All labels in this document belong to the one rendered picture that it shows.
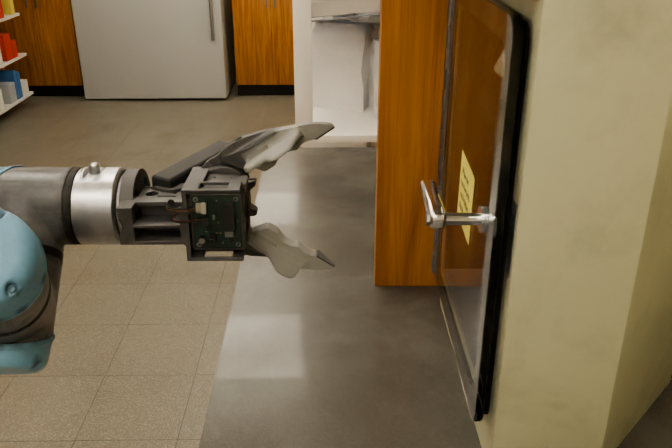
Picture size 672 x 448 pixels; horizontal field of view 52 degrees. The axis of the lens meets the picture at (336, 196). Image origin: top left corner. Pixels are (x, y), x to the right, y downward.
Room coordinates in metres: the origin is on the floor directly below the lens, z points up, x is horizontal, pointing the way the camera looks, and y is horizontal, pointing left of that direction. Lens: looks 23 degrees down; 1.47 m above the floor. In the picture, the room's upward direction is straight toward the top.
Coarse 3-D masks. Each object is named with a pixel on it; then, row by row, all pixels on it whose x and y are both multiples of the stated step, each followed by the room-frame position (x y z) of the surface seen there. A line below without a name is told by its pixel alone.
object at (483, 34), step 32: (480, 0) 0.67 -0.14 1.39; (480, 32) 0.66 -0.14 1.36; (512, 32) 0.53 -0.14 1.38; (480, 64) 0.64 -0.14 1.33; (512, 64) 0.53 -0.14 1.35; (480, 96) 0.63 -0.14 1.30; (512, 96) 0.53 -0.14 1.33; (448, 128) 0.80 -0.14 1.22; (480, 128) 0.62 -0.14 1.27; (512, 128) 0.53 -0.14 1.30; (448, 160) 0.79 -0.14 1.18; (480, 160) 0.61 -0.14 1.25; (448, 192) 0.77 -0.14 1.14; (480, 192) 0.60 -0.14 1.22; (448, 256) 0.74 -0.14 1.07; (480, 256) 0.57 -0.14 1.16; (448, 288) 0.72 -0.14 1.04; (480, 288) 0.56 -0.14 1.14; (448, 320) 0.71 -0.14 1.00; (480, 320) 0.55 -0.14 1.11; (480, 352) 0.53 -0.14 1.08; (480, 384) 0.53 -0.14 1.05; (480, 416) 0.53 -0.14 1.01
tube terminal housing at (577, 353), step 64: (512, 0) 0.61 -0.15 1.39; (576, 0) 0.52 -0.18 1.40; (640, 0) 0.52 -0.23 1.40; (576, 64) 0.52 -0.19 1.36; (640, 64) 0.53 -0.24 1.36; (576, 128) 0.52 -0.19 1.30; (640, 128) 0.53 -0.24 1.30; (576, 192) 0.52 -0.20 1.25; (640, 192) 0.53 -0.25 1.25; (512, 256) 0.53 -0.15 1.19; (576, 256) 0.52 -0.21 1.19; (640, 256) 0.53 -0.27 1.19; (512, 320) 0.52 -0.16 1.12; (576, 320) 0.52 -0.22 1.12; (640, 320) 0.55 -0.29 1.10; (512, 384) 0.52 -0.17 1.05; (576, 384) 0.52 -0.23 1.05; (640, 384) 0.58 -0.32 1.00
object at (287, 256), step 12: (264, 228) 0.62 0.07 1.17; (276, 228) 0.63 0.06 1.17; (252, 240) 0.60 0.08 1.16; (264, 240) 0.62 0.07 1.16; (276, 240) 0.62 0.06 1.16; (288, 240) 0.63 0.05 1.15; (264, 252) 0.59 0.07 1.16; (276, 252) 0.60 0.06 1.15; (288, 252) 0.61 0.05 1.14; (300, 252) 0.62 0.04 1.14; (312, 252) 0.62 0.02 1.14; (276, 264) 0.58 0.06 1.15; (288, 264) 0.59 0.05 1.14; (300, 264) 0.61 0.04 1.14; (312, 264) 0.62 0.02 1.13; (324, 264) 0.62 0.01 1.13; (288, 276) 0.57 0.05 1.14
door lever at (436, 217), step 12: (432, 180) 0.65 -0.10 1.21; (420, 192) 0.65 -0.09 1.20; (432, 192) 0.62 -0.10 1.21; (432, 204) 0.59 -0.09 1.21; (432, 216) 0.57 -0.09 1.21; (444, 216) 0.57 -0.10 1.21; (456, 216) 0.57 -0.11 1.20; (468, 216) 0.57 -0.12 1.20; (480, 216) 0.57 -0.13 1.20; (480, 228) 0.57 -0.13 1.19
